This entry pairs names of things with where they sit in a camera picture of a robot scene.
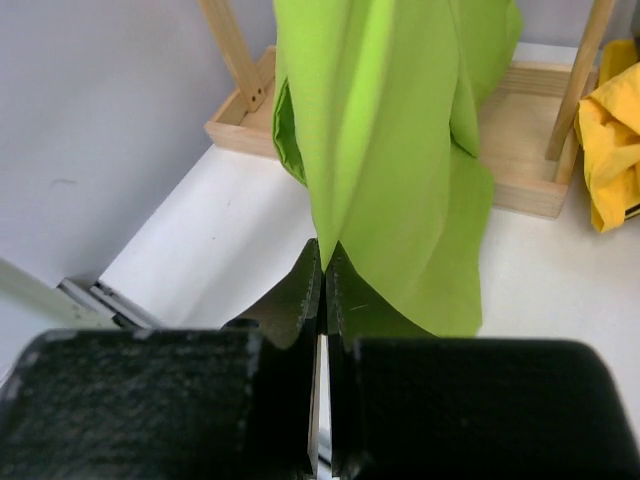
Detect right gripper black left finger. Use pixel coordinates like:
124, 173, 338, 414
1, 241, 321, 479

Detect wooden clothes rack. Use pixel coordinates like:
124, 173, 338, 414
200, 1, 615, 219

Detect aluminium mounting rail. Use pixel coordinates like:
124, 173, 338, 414
58, 278, 166, 329

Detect lime green shorts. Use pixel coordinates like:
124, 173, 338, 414
272, 1, 522, 337

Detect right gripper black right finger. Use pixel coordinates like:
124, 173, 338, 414
324, 248, 639, 479

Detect yellow shorts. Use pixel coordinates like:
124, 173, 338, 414
574, 39, 639, 233

